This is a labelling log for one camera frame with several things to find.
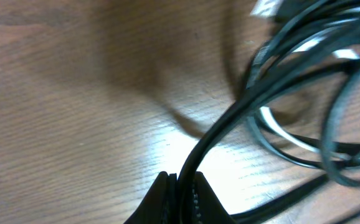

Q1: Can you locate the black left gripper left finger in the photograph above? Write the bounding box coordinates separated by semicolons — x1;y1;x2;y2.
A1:
125;171;178;224

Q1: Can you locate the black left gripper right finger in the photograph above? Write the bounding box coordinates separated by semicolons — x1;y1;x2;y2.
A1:
191;172;235;224

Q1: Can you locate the white USB cable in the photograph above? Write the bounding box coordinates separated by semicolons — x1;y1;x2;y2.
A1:
250;0;360;156

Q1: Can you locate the thick black USB cable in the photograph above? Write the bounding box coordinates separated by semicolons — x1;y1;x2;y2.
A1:
176;18;360;224

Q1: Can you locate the thin black USB cable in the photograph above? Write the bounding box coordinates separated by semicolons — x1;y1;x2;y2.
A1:
245;0;360;187

